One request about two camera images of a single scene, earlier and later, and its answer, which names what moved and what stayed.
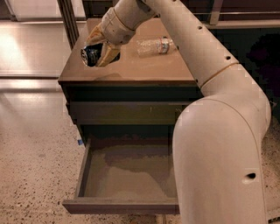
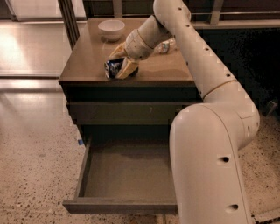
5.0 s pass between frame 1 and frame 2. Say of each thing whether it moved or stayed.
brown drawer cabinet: stayed
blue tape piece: stayed
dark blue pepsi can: moved
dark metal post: stayed
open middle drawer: stayed
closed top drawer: stayed
